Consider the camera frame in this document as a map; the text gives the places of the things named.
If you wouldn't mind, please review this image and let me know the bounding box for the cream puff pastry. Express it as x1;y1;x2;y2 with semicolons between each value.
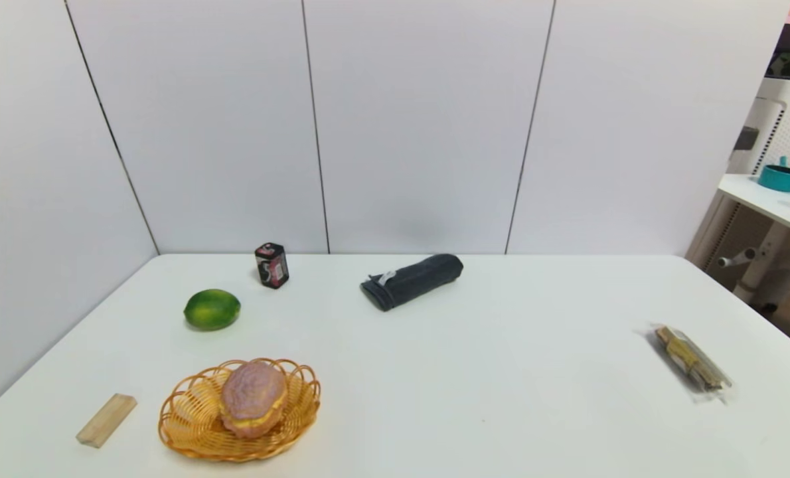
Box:
220;360;289;439

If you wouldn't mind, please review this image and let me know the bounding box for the yellow woven basket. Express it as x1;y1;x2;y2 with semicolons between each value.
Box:
158;358;321;463

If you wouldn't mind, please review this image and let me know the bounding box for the dark grey rolled towel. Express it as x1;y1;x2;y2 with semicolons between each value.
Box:
360;254;464;312

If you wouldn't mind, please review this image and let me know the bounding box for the black printed can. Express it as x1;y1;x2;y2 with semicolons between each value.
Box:
255;242;290;289

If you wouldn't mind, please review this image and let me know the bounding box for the green lime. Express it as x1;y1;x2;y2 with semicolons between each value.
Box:
183;289;242;331

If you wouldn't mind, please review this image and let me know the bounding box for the wrapped snack bar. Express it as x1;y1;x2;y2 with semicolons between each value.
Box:
651;323;734;404

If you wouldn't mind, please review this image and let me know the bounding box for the wooden block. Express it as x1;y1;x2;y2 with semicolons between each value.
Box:
76;393;138;449

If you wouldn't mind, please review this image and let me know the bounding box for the white side desk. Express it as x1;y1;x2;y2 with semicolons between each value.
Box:
686;174;790;313

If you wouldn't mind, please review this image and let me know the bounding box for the teal bowl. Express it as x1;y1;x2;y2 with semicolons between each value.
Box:
758;156;790;193

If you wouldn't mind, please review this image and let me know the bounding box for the white desk crank handle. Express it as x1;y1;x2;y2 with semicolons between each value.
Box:
717;248;757;268

